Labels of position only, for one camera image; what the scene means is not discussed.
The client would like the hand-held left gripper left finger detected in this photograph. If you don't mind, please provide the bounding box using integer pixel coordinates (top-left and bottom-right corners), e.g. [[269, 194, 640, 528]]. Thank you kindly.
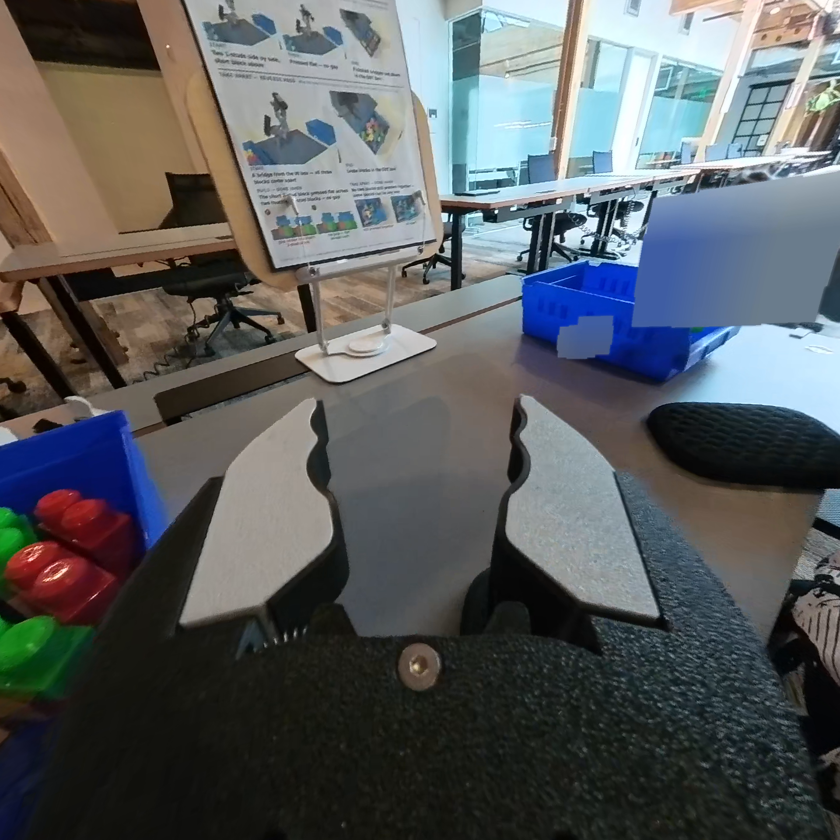
[[180, 401, 350, 631]]

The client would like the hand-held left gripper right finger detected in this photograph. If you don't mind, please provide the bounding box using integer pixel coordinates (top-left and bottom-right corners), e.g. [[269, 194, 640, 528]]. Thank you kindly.
[[493, 394, 664, 626]]

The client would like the blue plastic storage bin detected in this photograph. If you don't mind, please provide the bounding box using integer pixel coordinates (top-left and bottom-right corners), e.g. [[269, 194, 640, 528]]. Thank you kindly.
[[523, 259, 740, 384]]

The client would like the blue bin with white label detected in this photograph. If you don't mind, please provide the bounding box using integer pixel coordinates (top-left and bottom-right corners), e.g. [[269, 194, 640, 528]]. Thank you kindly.
[[0, 410, 169, 840]]

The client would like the black honeycomb rubber pad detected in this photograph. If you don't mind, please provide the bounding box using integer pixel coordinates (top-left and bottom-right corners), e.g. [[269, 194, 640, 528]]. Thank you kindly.
[[646, 401, 840, 492]]

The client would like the black office chair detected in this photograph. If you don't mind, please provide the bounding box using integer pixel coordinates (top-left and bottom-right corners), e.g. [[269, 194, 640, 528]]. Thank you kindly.
[[516, 154, 588, 273], [158, 171, 287, 358]]

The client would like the person's patterned garment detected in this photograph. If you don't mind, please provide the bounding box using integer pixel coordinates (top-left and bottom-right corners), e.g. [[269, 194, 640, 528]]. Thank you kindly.
[[785, 552, 840, 775]]

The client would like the black desk leg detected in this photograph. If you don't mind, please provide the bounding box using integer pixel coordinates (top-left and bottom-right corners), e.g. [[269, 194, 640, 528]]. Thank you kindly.
[[0, 224, 240, 401]]

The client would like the wooden background desk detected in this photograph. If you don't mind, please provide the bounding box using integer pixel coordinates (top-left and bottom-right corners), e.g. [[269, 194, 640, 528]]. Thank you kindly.
[[440, 168, 690, 292]]

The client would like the printed instruction sheet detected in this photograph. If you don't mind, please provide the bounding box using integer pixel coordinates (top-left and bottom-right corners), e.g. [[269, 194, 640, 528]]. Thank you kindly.
[[184, 0, 434, 271]]

